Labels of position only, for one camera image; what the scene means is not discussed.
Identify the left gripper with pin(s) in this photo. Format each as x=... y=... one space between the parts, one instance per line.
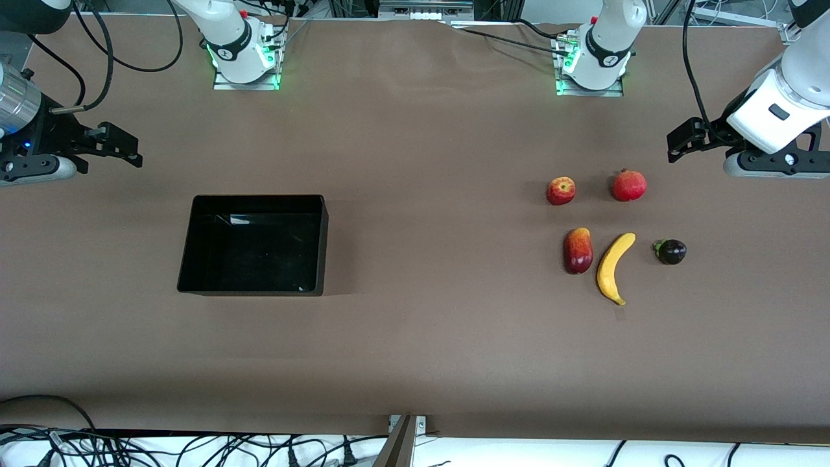
x=718 y=131

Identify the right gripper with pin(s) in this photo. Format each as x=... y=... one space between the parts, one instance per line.
x=53 y=135

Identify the red yellow apple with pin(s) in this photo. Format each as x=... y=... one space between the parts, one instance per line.
x=561 y=191

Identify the yellow banana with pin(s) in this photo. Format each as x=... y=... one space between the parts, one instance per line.
x=613 y=269

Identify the black plastic box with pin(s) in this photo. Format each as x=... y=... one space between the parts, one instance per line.
x=259 y=253

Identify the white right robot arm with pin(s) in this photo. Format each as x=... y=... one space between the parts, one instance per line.
x=227 y=26

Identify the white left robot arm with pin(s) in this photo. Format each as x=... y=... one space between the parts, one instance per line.
x=609 y=32

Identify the red pomegranate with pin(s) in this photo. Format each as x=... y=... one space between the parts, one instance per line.
x=629 y=186

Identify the dark purple eggplant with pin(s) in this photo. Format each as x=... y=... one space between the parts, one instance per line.
x=672 y=252

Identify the clear table corner clamp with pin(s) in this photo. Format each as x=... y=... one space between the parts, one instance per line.
x=789 y=34

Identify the red yellow mango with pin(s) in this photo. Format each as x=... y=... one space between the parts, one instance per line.
x=578 y=251

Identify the white power strip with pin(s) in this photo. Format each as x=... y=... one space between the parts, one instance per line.
x=421 y=13

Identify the black power plug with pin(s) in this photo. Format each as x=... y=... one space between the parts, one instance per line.
x=349 y=455
x=292 y=458

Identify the brown table cover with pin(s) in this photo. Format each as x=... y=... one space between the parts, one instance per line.
x=415 y=357

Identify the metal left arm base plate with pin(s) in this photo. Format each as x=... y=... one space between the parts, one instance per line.
x=587 y=92

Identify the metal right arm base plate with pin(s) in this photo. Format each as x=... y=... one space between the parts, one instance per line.
x=246 y=85

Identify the small metal table bracket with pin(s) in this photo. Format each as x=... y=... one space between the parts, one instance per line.
x=421 y=423

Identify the grey metal post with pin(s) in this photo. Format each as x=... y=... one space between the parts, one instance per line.
x=399 y=447

